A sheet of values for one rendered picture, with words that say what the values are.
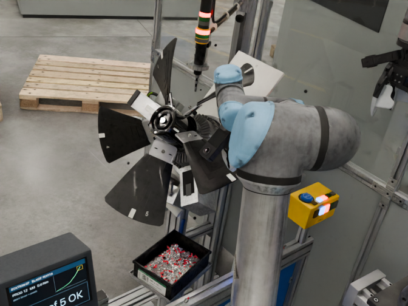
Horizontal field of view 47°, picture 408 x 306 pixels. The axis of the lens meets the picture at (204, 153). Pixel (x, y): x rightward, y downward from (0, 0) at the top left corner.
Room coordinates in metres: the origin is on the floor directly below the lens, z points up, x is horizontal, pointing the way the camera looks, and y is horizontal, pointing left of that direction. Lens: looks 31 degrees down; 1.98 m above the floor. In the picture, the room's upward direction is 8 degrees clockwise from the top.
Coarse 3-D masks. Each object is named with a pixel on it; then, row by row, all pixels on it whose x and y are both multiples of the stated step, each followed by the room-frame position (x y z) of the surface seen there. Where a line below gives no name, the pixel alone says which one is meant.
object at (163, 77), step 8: (176, 40) 1.73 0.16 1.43; (168, 48) 1.75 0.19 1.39; (160, 56) 1.79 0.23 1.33; (168, 56) 1.71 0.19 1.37; (160, 64) 1.76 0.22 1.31; (168, 64) 1.68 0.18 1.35; (160, 72) 1.75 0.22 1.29; (168, 72) 1.65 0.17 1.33; (160, 80) 1.73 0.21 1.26; (168, 80) 1.63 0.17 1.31; (160, 88) 1.72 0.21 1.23; (168, 88) 1.60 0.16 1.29; (168, 96) 1.60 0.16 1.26
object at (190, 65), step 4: (208, 44) 1.45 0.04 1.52; (192, 60) 1.45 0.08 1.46; (204, 60) 1.45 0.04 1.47; (188, 64) 1.42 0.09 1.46; (192, 64) 1.41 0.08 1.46; (204, 64) 1.43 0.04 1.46; (208, 64) 1.43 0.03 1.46; (192, 68) 1.40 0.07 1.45; (196, 68) 1.40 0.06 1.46; (200, 68) 1.40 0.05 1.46; (204, 68) 1.40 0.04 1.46; (208, 68) 1.42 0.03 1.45
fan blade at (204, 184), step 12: (192, 144) 1.38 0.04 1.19; (204, 144) 1.39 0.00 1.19; (192, 156) 1.32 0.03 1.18; (192, 168) 1.27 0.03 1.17; (204, 168) 1.27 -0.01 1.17; (216, 168) 1.28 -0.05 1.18; (204, 180) 1.23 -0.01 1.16; (216, 180) 1.23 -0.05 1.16; (228, 180) 1.23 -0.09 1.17; (204, 192) 1.19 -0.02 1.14
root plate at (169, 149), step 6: (156, 144) 1.45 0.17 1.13; (162, 144) 1.45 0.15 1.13; (168, 144) 1.46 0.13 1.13; (150, 150) 1.43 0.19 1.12; (156, 150) 1.43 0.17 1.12; (168, 150) 1.45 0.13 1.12; (174, 150) 1.45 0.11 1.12; (156, 156) 1.42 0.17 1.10; (162, 156) 1.43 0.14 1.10; (168, 156) 1.43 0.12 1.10; (174, 156) 1.44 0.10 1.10; (168, 162) 1.42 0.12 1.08
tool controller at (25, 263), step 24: (48, 240) 0.79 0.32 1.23; (72, 240) 0.79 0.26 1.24; (0, 264) 0.69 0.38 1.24; (24, 264) 0.69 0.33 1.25; (48, 264) 0.69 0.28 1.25; (72, 264) 0.72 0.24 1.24; (0, 288) 0.62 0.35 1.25; (24, 288) 0.65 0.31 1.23; (48, 288) 0.67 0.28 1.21; (72, 288) 0.70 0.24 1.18; (96, 288) 0.74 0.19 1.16
